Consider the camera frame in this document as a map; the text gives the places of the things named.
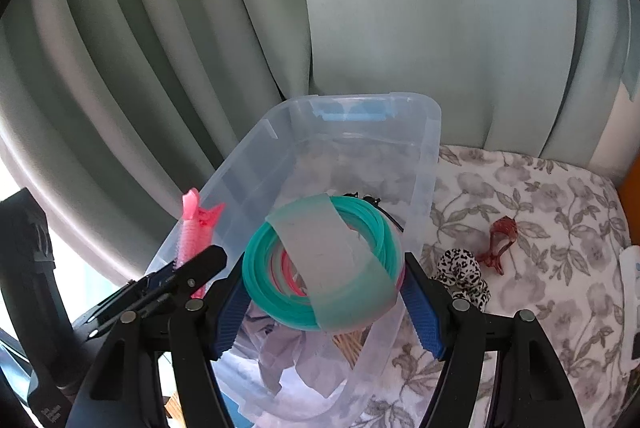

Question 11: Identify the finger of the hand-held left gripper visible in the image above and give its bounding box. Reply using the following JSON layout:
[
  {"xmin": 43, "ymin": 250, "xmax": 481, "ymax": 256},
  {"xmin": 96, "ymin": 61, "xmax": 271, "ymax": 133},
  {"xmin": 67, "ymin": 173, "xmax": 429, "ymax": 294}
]
[{"xmin": 72, "ymin": 245, "xmax": 228, "ymax": 339}]

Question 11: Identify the dalmatian print scrunchie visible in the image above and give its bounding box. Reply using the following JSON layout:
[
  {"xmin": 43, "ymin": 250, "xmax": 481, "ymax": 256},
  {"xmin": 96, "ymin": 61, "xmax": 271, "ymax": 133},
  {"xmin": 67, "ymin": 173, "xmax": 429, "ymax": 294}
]
[{"xmin": 432, "ymin": 248, "xmax": 492, "ymax": 311}]

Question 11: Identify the white crumpled plastic bag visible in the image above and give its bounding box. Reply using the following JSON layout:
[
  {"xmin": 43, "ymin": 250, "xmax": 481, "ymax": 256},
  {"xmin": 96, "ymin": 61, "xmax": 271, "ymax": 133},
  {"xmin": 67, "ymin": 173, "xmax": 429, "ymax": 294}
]
[{"xmin": 240, "ymin": 303, "xmax": 401, "ymax": 409}]

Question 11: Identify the light wooden crate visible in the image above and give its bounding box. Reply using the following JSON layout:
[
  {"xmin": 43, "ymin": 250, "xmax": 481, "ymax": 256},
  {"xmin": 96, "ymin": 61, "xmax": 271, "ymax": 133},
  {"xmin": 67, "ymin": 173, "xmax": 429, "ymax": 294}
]
[{"xmin": 159, "ymin": 390, "xmax": 183, "ymax": 428}]

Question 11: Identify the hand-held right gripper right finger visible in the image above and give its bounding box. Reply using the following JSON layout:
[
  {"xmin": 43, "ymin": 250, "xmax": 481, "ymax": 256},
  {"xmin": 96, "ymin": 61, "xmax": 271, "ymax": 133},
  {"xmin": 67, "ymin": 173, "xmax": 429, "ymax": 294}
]
[{"xmin": 402, "ymin": 253, "xmax": 583, "ymax": 428}]

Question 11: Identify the teal and pink bangle bundle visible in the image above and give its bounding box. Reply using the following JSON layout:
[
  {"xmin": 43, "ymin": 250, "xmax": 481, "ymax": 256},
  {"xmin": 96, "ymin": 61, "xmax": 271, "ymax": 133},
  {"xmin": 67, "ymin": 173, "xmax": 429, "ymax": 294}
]
[{"xmin": 242, "ymin": 194, "xmax": 408, "ymax": 334}]

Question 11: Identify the clear plastic storage container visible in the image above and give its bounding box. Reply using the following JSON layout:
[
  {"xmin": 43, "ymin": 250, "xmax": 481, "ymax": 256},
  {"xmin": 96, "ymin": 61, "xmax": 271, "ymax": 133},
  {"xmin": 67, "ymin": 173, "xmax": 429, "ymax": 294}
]
[{"xmin": 145, "ymin": 92, "xmax": 442, "ymax": 424}]

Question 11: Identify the orange wooden board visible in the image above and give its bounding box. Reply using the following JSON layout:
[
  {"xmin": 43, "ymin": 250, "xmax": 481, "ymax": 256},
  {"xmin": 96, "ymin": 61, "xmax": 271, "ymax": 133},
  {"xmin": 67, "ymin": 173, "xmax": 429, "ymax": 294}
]
[{"xmin": 617, "ymin": 153, "xmax": 640, "ymax": 219}]

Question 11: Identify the red-brown hair claw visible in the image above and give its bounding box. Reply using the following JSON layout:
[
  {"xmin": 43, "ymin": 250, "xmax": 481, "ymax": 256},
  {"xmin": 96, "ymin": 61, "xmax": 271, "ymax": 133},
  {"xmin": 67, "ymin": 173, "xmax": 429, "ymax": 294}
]
[{"xmin": 475, "ymin": 216, "xmax": 518, "ymax": 276}]

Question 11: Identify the pink hair clip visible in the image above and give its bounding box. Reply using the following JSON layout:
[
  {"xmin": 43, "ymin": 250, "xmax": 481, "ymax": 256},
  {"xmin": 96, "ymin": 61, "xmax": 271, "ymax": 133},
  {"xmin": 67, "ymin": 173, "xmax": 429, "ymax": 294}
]
[{"xmin": 175, "ymin": 189, "xmax": 227, "ymax": 301}]

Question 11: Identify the black decorated headband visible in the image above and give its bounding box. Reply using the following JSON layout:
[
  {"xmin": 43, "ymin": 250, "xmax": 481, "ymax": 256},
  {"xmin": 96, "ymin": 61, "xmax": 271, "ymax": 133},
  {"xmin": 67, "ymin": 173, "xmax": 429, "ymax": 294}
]
[{"xmin": 345, "ymin": 192, "xmax": 406, "ymax": 234}]

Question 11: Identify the grey floral bedsheet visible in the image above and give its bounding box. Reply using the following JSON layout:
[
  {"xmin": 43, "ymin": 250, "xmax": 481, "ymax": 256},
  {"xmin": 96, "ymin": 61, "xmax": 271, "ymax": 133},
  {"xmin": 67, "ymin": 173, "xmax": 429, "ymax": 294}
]
[{"xmin": 350, "ymin": 144, "xmax": 640, "ymax": 428}]

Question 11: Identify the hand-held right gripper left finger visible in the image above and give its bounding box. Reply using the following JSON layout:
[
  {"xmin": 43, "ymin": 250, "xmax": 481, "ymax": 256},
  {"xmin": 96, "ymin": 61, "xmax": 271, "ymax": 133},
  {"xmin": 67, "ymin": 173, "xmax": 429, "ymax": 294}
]
[{"xmin": 65, "ymin": 265, "xmax": 251, "ymax": 428}]

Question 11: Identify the grey-green curtain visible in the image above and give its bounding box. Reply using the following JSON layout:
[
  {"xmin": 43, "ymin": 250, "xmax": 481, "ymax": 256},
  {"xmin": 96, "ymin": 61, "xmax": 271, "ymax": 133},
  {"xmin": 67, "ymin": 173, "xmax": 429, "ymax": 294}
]
[{"xmin": 0, "ymin": 0, "xmax": 640, "ymax": 289}]

